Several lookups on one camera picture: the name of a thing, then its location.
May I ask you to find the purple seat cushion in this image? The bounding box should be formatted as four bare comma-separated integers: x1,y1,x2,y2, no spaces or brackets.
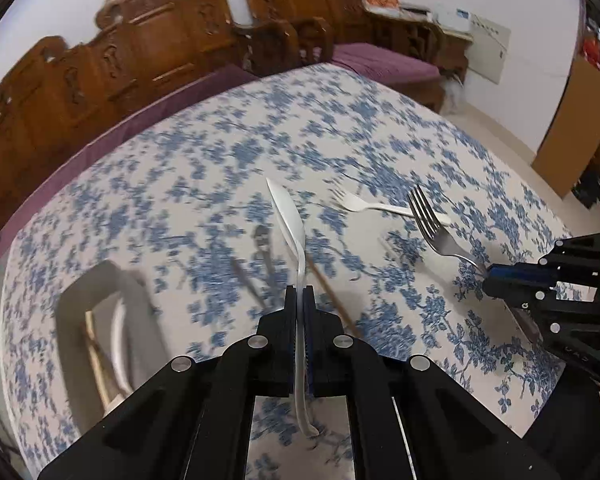
332,44,440,86

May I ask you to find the steel spoon smiley handle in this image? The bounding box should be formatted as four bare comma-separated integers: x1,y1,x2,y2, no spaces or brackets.
252,224,282,300

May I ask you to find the carved wooden armchair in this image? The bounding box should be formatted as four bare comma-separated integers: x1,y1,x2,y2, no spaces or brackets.
246,0,372,65

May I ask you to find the white ceramic soup spoon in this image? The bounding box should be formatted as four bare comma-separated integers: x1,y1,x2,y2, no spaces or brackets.
110,301,133,396

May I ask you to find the metal rectangular tray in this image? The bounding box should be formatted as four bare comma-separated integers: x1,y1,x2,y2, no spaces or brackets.
55,260,171,434

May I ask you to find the white electrical panel box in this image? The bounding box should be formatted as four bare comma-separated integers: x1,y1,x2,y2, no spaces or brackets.
466,14,512,84

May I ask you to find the light bamboo chopstick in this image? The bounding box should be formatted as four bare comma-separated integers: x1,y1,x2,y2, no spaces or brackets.
84,310,125,411

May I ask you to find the white router box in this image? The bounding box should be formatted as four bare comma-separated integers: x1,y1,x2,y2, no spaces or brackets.
436,6,471,34

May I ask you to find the white plastic fork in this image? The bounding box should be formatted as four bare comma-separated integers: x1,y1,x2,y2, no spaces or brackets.
328,185,452,226

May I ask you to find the blue floral tablecloth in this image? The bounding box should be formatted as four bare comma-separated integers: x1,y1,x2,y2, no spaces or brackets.
1,65,566,474

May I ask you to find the carved wooden sofa bench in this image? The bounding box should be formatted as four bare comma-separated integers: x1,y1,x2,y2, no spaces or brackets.
0,0,263,229

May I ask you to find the dark wooden chopstick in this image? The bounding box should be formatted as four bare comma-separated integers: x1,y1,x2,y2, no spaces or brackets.
230,258,266,309
306,255,362,339

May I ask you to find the purple bench cushion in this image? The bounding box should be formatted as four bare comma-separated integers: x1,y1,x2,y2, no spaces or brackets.
0,63,259,271

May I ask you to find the wooden side table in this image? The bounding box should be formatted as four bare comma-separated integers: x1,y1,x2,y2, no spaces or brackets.
366,11,474,82

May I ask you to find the white plastic knife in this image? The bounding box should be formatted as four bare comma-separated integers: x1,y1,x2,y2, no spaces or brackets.
266,178,320,438

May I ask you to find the steel fork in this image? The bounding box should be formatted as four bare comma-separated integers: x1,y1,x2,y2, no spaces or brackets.
408,185,486,276

